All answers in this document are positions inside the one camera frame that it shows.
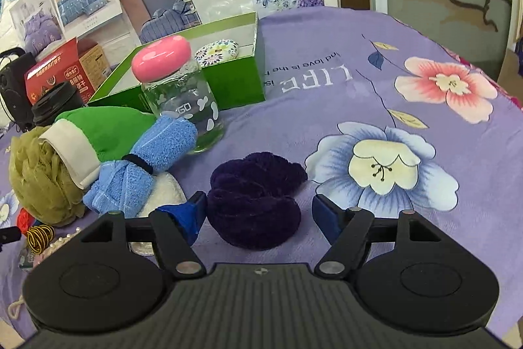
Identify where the green cloth with white cuff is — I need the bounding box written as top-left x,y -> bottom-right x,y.
41,106 -> 158,189

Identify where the dark purple towel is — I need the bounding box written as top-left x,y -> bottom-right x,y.
206,152 -> 309,250

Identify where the floral patterned oval case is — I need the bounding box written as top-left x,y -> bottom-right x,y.
194,38 -> 241,66

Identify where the pearl bead string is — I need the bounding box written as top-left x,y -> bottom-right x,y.
45,234 -> 82,252

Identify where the glass jar with pink lid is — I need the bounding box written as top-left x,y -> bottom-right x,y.
131,36 -> 225,155

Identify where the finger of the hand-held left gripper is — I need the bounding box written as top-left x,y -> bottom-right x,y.
0,227 -> 21,245

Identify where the black lidded cup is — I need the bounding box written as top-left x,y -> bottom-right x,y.
32,81 -> 84,127

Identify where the blue towel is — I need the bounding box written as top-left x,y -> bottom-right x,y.
82,115 -> 199,218

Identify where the white towel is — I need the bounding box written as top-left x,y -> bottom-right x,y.
137,171 -> 189,219

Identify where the black speaker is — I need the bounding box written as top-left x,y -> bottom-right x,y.
0,48 -> 37,131

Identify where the purple floral tablecloth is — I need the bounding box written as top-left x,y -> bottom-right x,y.
0,6 -> 523,349

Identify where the red cracker box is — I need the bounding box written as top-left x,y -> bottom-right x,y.
24,37 -> 86,106

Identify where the green cardboard box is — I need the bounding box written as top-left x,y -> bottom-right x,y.
88,11 -> 266,116

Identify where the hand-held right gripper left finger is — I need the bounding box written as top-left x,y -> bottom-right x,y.
79,191 -> 207,279

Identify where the purple bedding poster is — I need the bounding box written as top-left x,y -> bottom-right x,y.
9,0 -> 64,57

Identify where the yellow and black hair tie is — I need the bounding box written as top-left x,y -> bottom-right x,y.
22,225 -> 56,253

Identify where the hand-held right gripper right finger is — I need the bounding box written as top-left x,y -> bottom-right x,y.
311,194 -> 444,278

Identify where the olive mesh bath loofah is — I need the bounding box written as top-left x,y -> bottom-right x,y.
8,125 -> 88,227

